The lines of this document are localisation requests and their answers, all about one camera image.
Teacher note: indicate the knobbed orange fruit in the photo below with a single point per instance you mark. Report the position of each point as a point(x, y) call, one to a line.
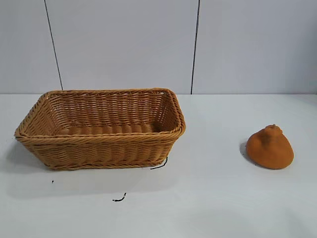
point(271, 151)

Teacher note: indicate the brown wicker basket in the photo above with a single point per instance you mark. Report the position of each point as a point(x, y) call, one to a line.
point(104, 146)

